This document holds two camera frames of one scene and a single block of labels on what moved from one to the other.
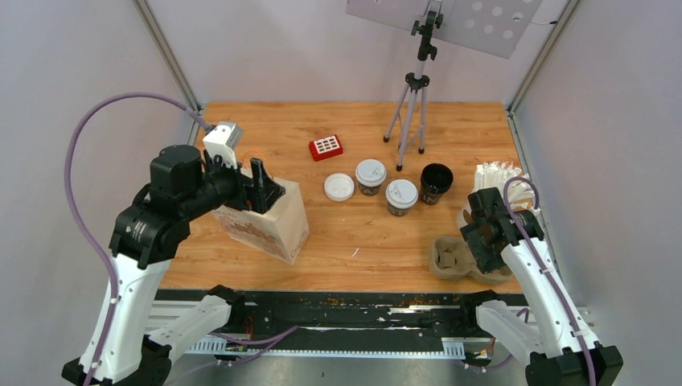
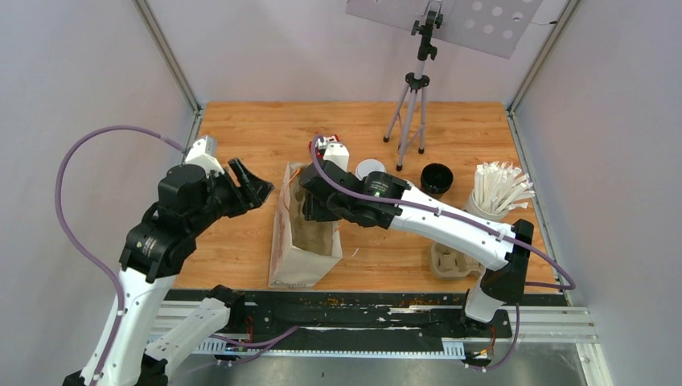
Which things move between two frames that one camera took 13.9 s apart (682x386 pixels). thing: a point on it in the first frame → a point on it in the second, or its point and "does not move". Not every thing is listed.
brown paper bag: [282, 235] → [303, 250]
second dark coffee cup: [435, 179] does not move
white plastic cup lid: [370, 172] does not move
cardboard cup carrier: [451, 258] does not move
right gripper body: [483, 253] → [321, 212]
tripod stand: [411, 114] does not move
